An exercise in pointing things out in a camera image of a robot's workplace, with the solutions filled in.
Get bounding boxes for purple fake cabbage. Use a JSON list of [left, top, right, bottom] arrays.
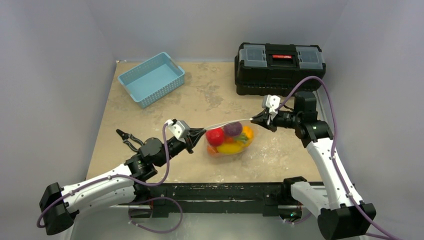
[[223, 121, 243, 137]]

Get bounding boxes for polka dot zip top bag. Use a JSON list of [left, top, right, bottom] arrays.
[[203, 118, 257, 158]]

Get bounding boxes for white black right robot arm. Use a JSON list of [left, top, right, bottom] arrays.
[[250, 91, 376, 240]]

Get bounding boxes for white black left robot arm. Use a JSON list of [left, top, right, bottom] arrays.
[[36, 121, 206, 236]]

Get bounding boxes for red fake apple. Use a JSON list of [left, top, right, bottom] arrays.
[[205, 128, 225, 147]]

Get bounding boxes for black plastic toolbox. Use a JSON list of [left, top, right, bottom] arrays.
[[234, 42, 327, 97]]

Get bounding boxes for light blue perforated basket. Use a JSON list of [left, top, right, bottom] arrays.
[[117, 52, 185, 109]]

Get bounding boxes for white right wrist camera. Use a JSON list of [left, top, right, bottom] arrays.
[[262, 94, 281, 117]]

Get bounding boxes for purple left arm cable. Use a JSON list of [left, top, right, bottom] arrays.
[[36, 120, 175, 229]]

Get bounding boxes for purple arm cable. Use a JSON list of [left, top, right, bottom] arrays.
[[36, 120, 175, 229], [276, 76, 395, 240]]

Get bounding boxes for black handled pliers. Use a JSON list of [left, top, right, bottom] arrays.
[[115, 129, 145, 153]]

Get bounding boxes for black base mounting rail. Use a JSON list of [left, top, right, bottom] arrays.
[[128, 176, 306, 220]]

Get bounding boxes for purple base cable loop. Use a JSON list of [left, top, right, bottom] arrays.
[[128, 196, 183, 234]]

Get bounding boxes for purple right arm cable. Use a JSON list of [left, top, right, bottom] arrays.
[[276, 76, 395, 240]]

